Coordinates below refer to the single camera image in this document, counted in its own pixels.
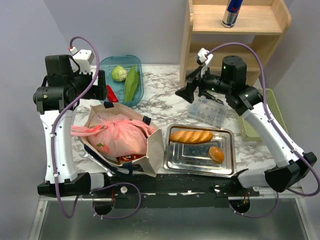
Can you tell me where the green leaf vegetable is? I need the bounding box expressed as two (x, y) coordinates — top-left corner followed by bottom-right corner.
(124, 65), (140, 102)

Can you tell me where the silver metal tray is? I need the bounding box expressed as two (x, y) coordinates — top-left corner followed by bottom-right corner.
(163, 124), (237, 178)

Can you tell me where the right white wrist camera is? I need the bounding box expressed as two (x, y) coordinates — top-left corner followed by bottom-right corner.
(195, 47), (214, 74)

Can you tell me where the black tool on box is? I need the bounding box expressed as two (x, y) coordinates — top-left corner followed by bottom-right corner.
(203, 90), (224, 105)

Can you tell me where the green plastic basket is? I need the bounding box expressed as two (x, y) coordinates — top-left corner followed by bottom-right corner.
(237, 88), (288, 142)

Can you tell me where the silver wrench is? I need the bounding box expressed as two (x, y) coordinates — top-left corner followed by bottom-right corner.
(79, 150), (113, 177)

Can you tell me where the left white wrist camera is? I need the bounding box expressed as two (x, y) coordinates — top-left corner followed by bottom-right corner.
(69, 47), (95, 74)

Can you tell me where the red chips bag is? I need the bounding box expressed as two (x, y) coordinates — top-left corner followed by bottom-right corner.
(116, 154), (146, 164)

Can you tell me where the clear plastic screw box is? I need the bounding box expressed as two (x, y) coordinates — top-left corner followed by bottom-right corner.
(187, 96), (228, 128)

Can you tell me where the long baguette bread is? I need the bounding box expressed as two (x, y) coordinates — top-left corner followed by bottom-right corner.
(169, 130), (213, 144)

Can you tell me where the round bread bun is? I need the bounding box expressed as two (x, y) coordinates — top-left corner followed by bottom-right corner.
(208, 146), (225, 164)

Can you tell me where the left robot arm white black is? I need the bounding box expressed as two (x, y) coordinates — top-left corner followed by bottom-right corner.
(33, 49), (111, 198)

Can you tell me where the black mounting base rail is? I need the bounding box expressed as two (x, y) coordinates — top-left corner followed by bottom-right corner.
(86, 173), (260, 209)

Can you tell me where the green cabbage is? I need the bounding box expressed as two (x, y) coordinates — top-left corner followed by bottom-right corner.
(111, 65), (128, 82)

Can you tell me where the beige canvas tote bag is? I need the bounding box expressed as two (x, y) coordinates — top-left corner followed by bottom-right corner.
(73, 103), (164, 177)

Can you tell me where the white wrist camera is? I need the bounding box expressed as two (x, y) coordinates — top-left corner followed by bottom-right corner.
(195, 47), (214, 74)
(69, 47), (95, 74)

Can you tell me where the teal plastic container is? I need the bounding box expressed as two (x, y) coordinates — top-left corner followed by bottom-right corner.
(100, 55), (144, 107)

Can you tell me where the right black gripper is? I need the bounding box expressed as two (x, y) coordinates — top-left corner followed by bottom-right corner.
(175, 64), (232, 104)

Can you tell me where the red pepper in container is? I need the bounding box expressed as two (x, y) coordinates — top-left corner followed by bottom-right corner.
(106, 85), (119, 103)

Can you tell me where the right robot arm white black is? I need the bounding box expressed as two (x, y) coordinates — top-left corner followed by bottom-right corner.
(175, 55), (317, 196)

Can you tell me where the pink plastic grocery bag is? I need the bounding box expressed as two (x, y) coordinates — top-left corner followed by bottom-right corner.
(71, 112), (155, 157)

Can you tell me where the wooden shelf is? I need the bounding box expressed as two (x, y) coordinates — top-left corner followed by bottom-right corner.
(179, 0), (292, 89)

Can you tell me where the blue silver drink can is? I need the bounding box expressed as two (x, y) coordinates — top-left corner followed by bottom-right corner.
(222, 0), (243, 28)

